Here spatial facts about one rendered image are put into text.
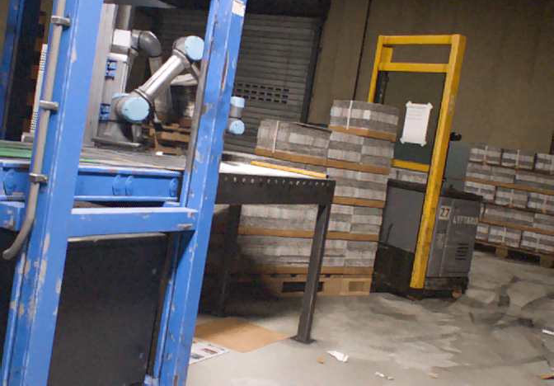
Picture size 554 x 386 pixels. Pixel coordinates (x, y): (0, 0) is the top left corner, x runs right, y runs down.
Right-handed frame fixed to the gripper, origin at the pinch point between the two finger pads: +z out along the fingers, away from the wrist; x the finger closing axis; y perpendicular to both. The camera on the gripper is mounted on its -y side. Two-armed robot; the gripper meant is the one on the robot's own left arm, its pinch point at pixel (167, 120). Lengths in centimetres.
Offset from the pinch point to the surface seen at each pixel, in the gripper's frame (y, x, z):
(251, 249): -79, 15, 43
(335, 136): -30, 91, 45
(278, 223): -70, 37, 43
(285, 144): -27, 58, 35
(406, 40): 11, 198, 19
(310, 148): -32, 70, 44
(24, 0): 81, -111, 104
